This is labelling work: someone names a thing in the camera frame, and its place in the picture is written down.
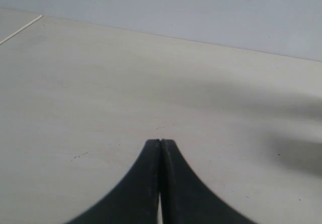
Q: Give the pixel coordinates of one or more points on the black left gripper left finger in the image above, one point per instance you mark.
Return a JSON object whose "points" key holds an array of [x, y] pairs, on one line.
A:
{"points": [[135, 198]]}

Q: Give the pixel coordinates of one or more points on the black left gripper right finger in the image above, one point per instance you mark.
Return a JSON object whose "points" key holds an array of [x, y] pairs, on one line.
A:
{"points": [[184, 197]]}

